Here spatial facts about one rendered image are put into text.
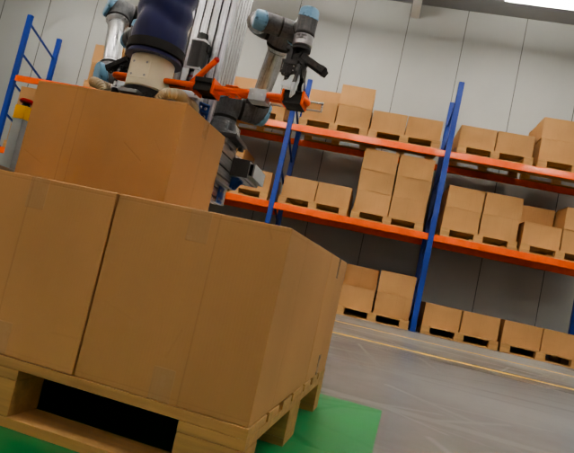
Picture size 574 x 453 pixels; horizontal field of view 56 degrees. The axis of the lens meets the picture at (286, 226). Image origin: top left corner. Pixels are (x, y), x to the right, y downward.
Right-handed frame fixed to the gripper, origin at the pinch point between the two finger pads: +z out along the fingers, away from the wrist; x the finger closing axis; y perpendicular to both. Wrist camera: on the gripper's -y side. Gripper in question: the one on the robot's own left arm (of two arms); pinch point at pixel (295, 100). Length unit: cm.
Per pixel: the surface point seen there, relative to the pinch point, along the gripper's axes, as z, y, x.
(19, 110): 9, 157, -43
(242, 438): 96, -29, 80
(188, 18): -27, 49, 2
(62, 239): 66, 21, 80
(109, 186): 46, 52, 21
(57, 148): 36, 76, 22
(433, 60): -409, 3, -852
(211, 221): 56, -12, 80
